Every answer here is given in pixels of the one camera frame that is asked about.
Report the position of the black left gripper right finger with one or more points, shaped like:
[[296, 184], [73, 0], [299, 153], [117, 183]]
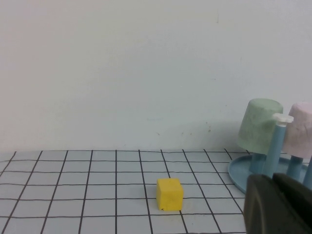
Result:
[[297, 197]]

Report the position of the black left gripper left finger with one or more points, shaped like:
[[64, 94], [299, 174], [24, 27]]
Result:
[[263, 212]]

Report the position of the pink cup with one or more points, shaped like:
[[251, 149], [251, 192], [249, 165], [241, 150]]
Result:
[[301, 131]]

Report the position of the blue cup stand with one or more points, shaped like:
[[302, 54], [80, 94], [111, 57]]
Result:
[[237, 170]]

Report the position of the green cup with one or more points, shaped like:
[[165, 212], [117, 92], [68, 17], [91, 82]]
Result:
[[258, 126]]

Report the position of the yellow cube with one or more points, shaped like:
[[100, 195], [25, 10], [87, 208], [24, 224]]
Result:
[[169, 195]]

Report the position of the white grid tablecloth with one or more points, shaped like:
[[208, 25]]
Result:
[[73, 195]]

